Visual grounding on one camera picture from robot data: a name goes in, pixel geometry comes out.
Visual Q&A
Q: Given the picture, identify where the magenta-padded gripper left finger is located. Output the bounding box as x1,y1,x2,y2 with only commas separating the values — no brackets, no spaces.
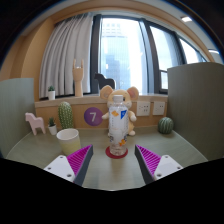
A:
43,144,94,187

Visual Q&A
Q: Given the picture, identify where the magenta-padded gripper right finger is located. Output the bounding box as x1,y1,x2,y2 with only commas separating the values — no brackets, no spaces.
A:
134,144,184,185

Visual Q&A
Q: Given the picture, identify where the clear plastic water bottle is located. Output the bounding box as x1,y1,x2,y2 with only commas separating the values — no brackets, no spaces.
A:
107,94,130,157

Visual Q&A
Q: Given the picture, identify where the white and yellow cup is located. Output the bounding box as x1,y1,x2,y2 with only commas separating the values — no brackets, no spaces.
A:
55,128,82,156

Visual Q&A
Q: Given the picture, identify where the small plant in white pot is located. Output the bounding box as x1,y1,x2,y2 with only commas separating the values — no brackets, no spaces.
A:
47,117,58,136
47,85,57,101

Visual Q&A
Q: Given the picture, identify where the round green cactus ornament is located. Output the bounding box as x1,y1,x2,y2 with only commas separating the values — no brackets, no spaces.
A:
157,116,175,135

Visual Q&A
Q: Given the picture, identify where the flat round red coaster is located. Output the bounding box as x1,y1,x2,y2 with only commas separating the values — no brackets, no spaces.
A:
105,145,129,160

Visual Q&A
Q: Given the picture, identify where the tall green cactus ornament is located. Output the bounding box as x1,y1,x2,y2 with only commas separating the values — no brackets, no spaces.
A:
57,101,75,130

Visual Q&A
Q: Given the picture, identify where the pink wooden horse figurine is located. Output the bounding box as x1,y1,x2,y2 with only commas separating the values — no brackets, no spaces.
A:
24,112,47,136

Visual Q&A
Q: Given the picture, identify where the round purple number sign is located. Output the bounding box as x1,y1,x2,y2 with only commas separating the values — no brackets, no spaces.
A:
83,106,104,127

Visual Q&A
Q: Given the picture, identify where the beige plush mouse toy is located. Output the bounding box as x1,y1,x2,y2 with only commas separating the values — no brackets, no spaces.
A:
100,85,140,137

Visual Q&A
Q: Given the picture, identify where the wooden desk back ledge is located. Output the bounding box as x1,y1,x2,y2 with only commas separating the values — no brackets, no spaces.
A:
34,93,169,131

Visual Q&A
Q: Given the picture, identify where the green desk divider panel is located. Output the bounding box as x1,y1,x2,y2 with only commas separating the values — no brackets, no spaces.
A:
0,77,37,158
166,61,224,161

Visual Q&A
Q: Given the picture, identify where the wooden hand sculpture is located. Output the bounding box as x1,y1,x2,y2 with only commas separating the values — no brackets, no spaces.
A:
72,59,85,98

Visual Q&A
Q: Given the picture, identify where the white pleated curtain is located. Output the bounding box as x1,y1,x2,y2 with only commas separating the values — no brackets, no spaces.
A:
38,13,94,99

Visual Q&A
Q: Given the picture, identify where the dark-framed window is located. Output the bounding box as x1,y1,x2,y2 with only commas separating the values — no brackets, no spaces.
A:
89,13,208,95

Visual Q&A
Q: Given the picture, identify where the white wall socket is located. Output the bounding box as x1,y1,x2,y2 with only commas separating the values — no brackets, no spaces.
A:
135,100,152,117
152,100,167,116

